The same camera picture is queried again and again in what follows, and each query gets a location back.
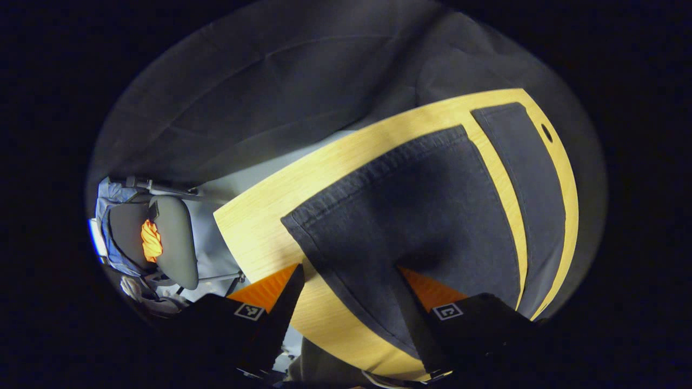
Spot blue cloth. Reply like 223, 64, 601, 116
95, 177, 145, 277

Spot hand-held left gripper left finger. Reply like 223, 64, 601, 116
162, 263, 307, 380

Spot black jeans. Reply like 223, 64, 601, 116
280, 102, 568, 379

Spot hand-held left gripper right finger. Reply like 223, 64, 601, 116
397, 267, 542, 382

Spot orange crumpled item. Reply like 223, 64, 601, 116
140, 218, 163, 264

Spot grey chair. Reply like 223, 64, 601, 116
96, 176, 247, 306

